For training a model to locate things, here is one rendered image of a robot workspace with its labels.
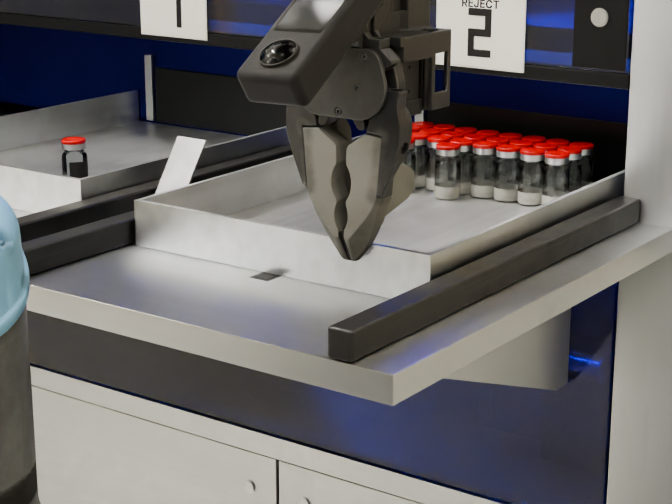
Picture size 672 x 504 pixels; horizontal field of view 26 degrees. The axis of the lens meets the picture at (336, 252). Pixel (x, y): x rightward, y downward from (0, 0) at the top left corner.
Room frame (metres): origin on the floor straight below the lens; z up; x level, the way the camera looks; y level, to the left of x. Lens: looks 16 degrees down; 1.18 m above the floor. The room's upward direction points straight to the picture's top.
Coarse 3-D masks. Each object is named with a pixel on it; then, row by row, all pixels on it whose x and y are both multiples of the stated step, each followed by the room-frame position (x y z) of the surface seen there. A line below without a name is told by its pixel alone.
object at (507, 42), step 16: (448, 0) 1.23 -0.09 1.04; (464, 0) 1.22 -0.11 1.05; (480, 0) 1.21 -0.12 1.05; (496, 0) 1.20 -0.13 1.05; (512, 0) 1.19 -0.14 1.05; (448, 16) 1.23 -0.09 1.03; (464, 16) 1.22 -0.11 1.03; (480, 16) 1.21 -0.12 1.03; (496, 16) 1.20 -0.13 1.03; (512, 16) 1.19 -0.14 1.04; (464, 32) 1.22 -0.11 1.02; (496, 32) 1.20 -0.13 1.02; (512, 32) 1.19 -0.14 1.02; (464, 48) 1.22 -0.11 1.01; (480, 48) 1.21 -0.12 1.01; (496, 48) 1.20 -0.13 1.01; (512, 48) 1.19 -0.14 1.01; (464, 64) 1.22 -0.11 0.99; (480, 64) 1.21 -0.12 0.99; (496, 64) 1.20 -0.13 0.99; (512, 64) 1.19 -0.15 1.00
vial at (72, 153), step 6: (84, 144) 1.22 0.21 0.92; (66, 150) 1.22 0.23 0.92; (72, 150) 1.21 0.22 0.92; (78, 150) 1.22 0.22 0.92; (66, 156) 1.21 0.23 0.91; (72, 156) 1.21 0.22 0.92; (78, 156) 1.21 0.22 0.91; (84, 156) 1.22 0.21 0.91; (66, 162) 1.21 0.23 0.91; (66, 168) 1.21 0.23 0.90; (66, 174) 1.21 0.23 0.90
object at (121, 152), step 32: (128, 96) 1.54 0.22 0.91; (0, 128) 1.39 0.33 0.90; (32, 128) 1.42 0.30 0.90; (64, 128) 1.46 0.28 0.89; (96, 128) 1.50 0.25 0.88; (128, 128) 1.50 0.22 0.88; (160, 128) 1.50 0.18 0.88; (192, 128) 1.50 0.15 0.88; (0, 160) 1.35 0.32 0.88; (32, 160) 1.35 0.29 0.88; (96, 160) 1.35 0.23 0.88; (128, 160) 1.35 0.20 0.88; (160, 160) 1.20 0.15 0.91; (224, 160) 1.27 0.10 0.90; (0, 192) 1.18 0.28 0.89; (32, 192) 1.16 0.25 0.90; (64, 192) 1.13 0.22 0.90; (96, 192) 1.14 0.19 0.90
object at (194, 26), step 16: (144, 0) 1.43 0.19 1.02; (160, 0) 1.42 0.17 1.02; (192, 0) 1.39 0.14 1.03; (144, 16) 1.43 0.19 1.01; (160, 16) 1.42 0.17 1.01; (192, 16) 1.39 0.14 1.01; (144, 32) 1.43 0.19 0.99; (160, 32) 1.42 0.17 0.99; (176, 32) 1.41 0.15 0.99; (192, 32) 1.40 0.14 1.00
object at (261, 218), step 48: (192, 192) 1.11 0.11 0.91; (240, 192) 1.15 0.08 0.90; (288, 192) 1.21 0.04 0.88; (432, 192) 1.22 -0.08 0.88; (576, 192) 1.08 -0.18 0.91; (144, 240) 1.05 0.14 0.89; (192, 240) 1.02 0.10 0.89; (240, 240) 1.00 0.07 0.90; (288, 240) 0.97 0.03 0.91; (384, 240) 1.06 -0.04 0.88; (432, 240) 1.06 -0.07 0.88; (480, 240) 0.96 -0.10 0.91; (384, 288) 0.93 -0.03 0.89
